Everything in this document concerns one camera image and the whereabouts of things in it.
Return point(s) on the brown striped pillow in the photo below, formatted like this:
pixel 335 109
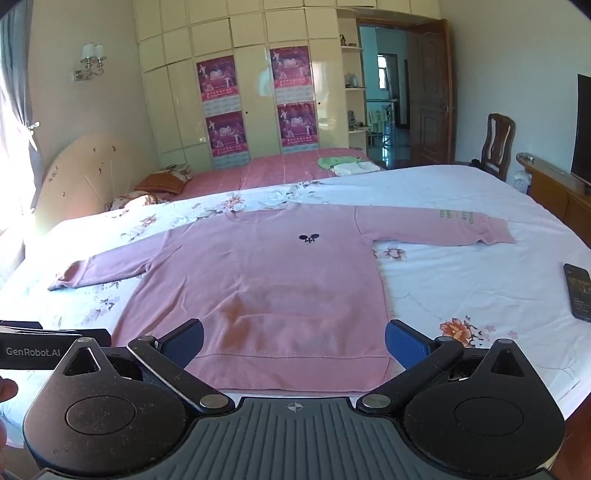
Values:
pixel 159 183

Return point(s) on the green folded cloth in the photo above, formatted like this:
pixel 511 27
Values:
pixel 339 161

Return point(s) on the wooden chair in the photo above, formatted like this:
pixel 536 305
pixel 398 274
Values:
pixel 496 138

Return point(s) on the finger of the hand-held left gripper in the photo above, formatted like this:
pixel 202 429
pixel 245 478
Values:
pixel 69 333

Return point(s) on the cream wardrobe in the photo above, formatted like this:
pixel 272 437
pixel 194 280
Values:
pixel 254 27

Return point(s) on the floral pillow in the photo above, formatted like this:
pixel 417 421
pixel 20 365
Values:
pixel 134 201
pixel 178 171

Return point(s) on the metal railing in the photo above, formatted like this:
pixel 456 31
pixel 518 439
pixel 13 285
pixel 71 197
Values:
pixel 383 122

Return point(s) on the cream headboard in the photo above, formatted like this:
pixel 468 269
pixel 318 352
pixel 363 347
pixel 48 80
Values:
pixel 78 180

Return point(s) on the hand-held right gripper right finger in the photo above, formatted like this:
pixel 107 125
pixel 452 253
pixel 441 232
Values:
pixel 407 344

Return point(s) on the purple wall poster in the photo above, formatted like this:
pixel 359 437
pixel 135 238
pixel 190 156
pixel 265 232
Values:
pixel 216 81
pixel 291 69
pixel 298 124
pixel 226 136

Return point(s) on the person's left hand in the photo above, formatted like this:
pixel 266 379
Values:
pixel 5 390

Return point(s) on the wall lamp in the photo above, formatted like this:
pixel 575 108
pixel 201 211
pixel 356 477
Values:
pixel 92 57

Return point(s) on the black television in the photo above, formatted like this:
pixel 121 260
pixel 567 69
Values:
pixel 582 129

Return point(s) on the grey curtain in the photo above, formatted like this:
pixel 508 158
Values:
pixel 14 69

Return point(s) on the brown wooden door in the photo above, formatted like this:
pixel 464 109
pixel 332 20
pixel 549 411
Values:
pixel 429 92

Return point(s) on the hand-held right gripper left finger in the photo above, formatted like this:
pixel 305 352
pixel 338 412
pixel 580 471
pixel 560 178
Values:
pixel 182 344

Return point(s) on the glass bottle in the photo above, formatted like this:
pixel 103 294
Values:
pixel 353 81

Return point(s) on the wooden cabinet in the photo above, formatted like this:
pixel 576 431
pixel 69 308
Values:
pixel 558 194

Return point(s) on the black smartphone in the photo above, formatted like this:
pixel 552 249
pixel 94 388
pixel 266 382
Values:
pixel 579 290

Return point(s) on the pink sweater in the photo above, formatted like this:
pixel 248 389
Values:
pixel 277 286

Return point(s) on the floral white bedsheet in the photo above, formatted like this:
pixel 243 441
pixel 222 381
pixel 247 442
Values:
pixel 461 277

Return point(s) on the white folded cloth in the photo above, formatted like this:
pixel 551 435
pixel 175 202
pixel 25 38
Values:
pixel 358 168

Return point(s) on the pink checked bedspread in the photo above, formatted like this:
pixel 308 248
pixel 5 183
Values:
pixel 277 168

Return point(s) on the white alarm clock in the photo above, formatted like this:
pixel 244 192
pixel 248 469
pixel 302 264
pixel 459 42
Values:
pixel 522 181

